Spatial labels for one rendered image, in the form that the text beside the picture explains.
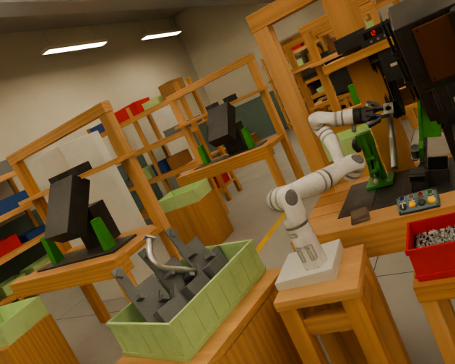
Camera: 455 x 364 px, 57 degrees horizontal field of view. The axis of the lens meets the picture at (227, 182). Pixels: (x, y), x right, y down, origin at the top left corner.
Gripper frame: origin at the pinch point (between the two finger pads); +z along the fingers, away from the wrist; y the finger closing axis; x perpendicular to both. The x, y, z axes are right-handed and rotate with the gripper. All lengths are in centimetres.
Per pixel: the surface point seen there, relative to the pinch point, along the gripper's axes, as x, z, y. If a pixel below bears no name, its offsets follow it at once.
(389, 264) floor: 157, -15, -33
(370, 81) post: 10.4, -6.7, 25.3
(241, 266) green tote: 0, -65, -69
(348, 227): 3, -19, -52
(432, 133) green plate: -2.6, 16.8, -15.4
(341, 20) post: -11, -16, 48
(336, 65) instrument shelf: -6.0, -20.3, 26.1
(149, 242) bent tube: -20, -103, -61
